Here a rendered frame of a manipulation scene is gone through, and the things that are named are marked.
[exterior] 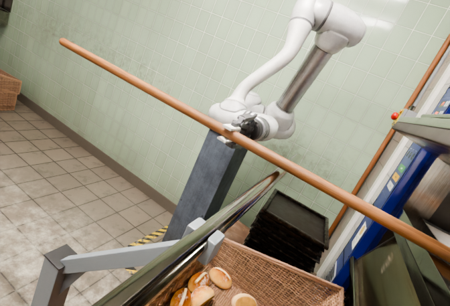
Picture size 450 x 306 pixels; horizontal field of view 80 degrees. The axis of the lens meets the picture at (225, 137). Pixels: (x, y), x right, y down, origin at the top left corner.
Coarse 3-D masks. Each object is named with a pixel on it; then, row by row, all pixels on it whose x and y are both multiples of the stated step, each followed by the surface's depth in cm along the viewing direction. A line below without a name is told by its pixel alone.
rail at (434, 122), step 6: (402, 120) 78; (408, 120) 70; (414, 120) 65; (420, 120) 60; (426, 120) 55; (432, 120) 51; (438, 120) 48; (444, 120) 45; (426, 126) 53; (432, 126) 49; (438, 126) 46; (444, 126) 43
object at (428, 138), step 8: (392, 128) 83; (400, 128) 72; (408, 128) 64; (416, 128) 58; (424, 128) 52; (432, 128) 48; (408, 136) 70; (416, 136) 55; (424, 136) 49; (432, 136) 45; (440, 136) 41; (448, 136) 39; (424, 144) 62; (432, 144) 49; (440, 144) 40; (448, 144) 37; (432, 152) 72; (440, 152) 55; (448, 152) 44; (448, 160) 62
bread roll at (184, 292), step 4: (184, 288) 91; (176, 292) 90; (180, 292) 89; (184, 292) 89; (188, 292) 90; (176, 296) 88; (180, 296) 87; (184, 296) 88; (188, 296) 89; (172, 300) 88; (176, 300) 86; (180, 300) 86; (184, 300) 87; (188, 300) 88; (172, 304) 86; (176, 304) 85; (180, 304) 85; (184, 304) 86; (188, 304) 87
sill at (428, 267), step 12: (408, 216) 80; (420, 228) 73; (408, 240) 70; (420, 252) 61; (420, 264) 59; (432, 264) 54; (444, 264) 56; (432, 276) 52; (444, 276) 50; (432, 288) 50; (444, 288) 47; (444, 300) 46
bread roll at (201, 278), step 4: (200, 272) 101; (204, 272) 101; (192, 276) 100; (196, 276) 98; (200, 276) 98; (204, 276) 99; (208, 276) 101; (192, 280) 97; (196, 280) 97; (200, 280) 97; (204, 280) 98; (208, 280) 100; (188, 284) 97; (192, 284) 96; (196, 284) 96; (200, 284) 96; (204, 284) 97; (208, 284) 100; (188, 288) 96; (192, 288) 95
